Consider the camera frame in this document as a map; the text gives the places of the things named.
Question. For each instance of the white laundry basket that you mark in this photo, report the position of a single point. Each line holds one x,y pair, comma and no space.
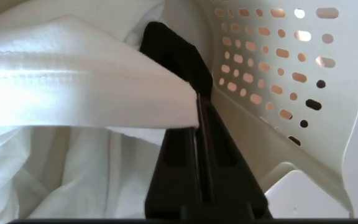
337,93

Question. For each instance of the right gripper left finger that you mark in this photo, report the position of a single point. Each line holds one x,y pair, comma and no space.
172,193

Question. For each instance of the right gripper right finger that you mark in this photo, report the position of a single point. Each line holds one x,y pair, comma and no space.
235,193

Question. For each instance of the white printed t-shirt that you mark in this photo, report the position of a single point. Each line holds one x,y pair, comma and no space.
73,93

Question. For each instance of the black garment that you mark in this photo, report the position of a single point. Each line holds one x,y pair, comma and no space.
172,53

